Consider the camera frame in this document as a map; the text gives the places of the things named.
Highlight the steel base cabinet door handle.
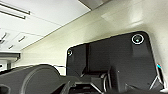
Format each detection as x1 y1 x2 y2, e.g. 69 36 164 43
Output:
0 2 32 16
0 10 27 20

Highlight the white double door base cabinet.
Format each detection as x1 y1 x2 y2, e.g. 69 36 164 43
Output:
0 0 93 36

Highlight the microwave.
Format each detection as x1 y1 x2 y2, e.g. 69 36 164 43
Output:
0 28 46 63

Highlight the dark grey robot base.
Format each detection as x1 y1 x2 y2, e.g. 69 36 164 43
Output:
65 30 165 94

